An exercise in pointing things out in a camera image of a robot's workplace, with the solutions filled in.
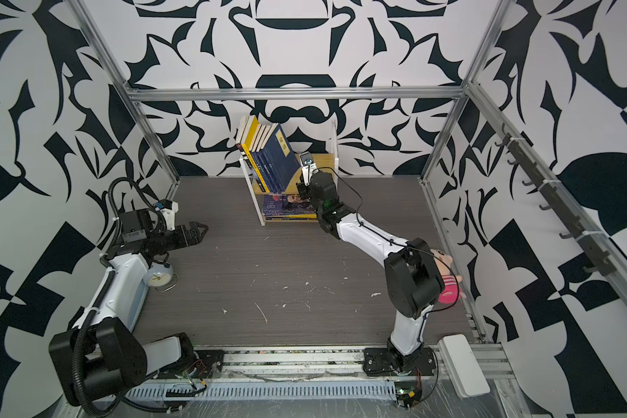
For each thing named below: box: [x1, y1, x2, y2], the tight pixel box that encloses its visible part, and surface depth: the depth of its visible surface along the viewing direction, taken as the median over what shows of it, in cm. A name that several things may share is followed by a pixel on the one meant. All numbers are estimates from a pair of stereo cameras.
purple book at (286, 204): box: [262, 194, 316, 214], surface depth 101 cm
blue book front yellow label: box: [249, 122, 280, 194], surface depth 81 cm
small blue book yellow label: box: [249, 123, 283, 195], surface depth 81 cm
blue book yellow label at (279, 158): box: [260, 123, 297, 193], surface depth 86 cm
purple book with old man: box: [263, 213, 318, 221], surface depth 101 cm
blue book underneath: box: [264, 123, 302, 192], surface depth 87 cm
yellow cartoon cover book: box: [241, 114, 271, 194], surface depth 81 cm
